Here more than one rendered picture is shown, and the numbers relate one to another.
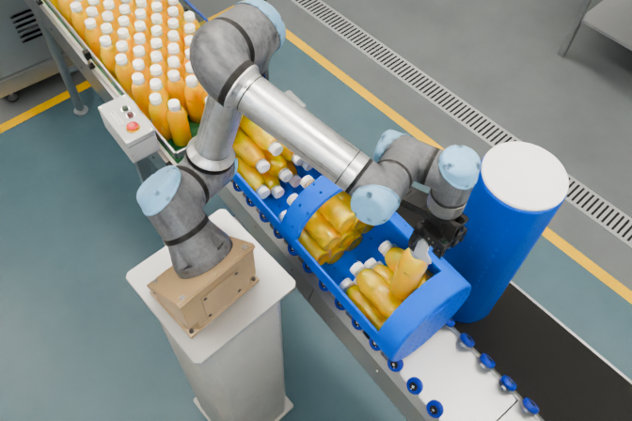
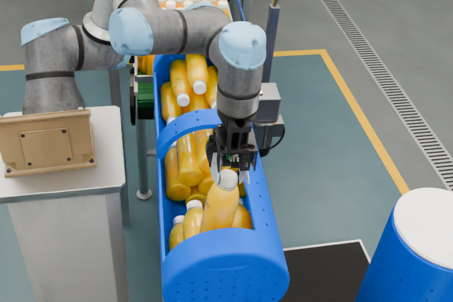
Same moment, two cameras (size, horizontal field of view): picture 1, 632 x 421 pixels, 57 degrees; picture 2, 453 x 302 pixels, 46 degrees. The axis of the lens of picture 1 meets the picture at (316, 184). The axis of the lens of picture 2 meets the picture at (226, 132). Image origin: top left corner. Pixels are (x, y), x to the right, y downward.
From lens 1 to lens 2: 0.73 m
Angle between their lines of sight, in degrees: 24
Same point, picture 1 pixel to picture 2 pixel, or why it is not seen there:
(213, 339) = (20, 187)
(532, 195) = (439, 247)
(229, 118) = not seen: outside the picture
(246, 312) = (64, 183)
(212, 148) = (98, 12)
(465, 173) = (234, 41)
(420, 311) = (203, 250)
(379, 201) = (123, 19)
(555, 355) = not seen: outside the picture
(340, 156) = not seen: outside the picture
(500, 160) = (426, 201)
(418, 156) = (211, 23)
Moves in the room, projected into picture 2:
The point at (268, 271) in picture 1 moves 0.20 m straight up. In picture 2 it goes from (110, 163) to (104, 102)
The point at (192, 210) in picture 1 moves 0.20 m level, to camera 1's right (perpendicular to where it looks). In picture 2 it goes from (55, 56) to (118, 87)
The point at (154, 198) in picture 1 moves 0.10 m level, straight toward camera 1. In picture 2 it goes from (29, 29) to (11, 51)
